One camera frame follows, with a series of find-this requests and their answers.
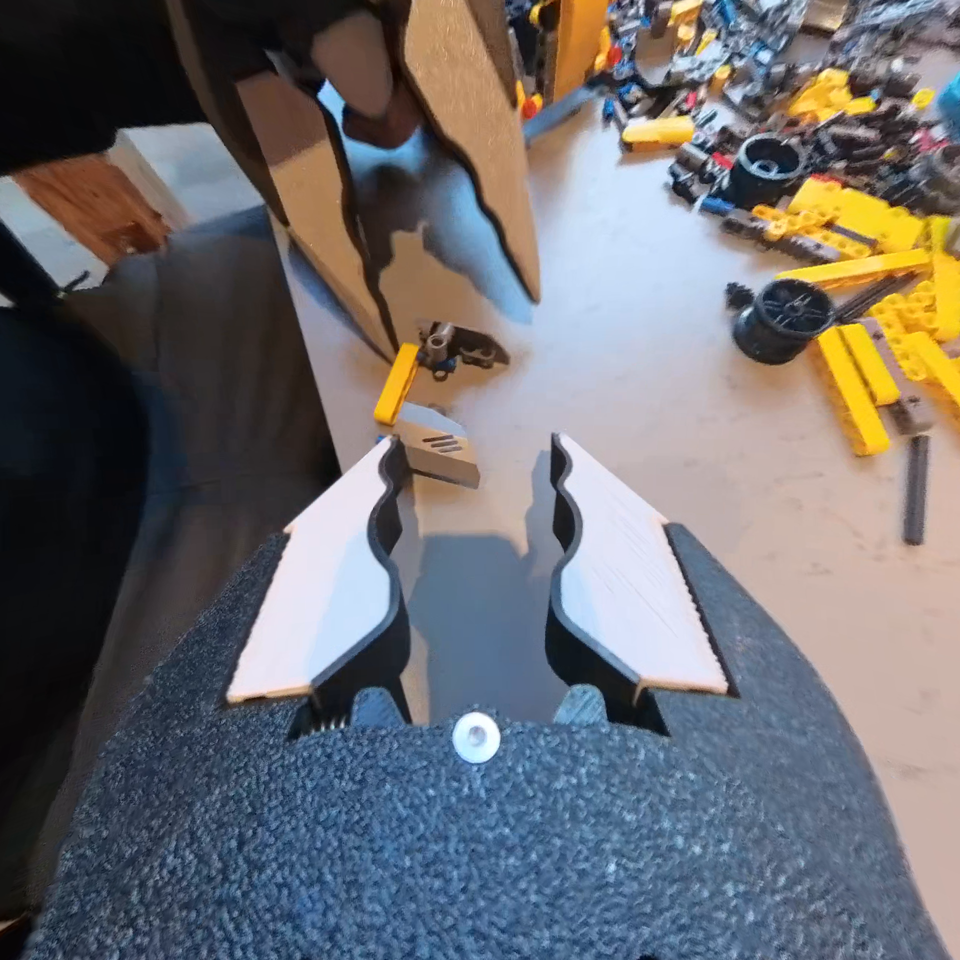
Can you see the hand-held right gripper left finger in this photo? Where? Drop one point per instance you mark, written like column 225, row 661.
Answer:
column 315, row 600

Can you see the grey desk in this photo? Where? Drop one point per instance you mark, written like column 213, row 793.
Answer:
column 637, row 487

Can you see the small grey toy connector piece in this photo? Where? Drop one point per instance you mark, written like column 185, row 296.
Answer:
column 439, row 450

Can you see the black toy wheel rim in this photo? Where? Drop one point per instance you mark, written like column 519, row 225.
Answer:
column 765, row 169

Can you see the person's left hand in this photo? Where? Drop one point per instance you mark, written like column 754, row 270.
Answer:
column 367, row 75

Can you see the black toy axle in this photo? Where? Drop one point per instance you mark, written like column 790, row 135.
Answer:
column 915, row 487

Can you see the wooden post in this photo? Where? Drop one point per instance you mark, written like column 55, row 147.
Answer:
column 97, row 202

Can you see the pile of yellow toy beams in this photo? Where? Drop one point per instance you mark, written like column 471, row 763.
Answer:
column 862, row 217

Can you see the yellow toy vehicle model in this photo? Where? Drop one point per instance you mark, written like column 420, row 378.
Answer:
column 577, row 45

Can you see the blue curved toy panel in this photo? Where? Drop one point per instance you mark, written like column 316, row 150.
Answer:
column 949, row 109

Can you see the short yellow toy beam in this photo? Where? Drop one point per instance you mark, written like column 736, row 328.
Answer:
column 397, row 382

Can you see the small black toy connector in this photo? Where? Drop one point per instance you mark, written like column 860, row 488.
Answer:
column 739, row 294

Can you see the black metal pole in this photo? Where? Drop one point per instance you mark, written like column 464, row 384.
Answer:
column 30, row 262

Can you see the black spoked toy wheel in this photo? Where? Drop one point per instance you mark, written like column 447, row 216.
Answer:
column 784, row 315

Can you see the yellow curved toy panel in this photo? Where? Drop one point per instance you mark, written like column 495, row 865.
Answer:
column 660, row 131

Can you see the grey toy plate with blue pins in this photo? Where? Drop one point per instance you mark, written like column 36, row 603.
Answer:
column 465, row 349

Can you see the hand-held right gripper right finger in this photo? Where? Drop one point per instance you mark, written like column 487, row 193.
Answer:
column 637, row 600

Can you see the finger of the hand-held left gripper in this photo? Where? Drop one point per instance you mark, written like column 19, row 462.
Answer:
column 480, row 112
column 315, row 195

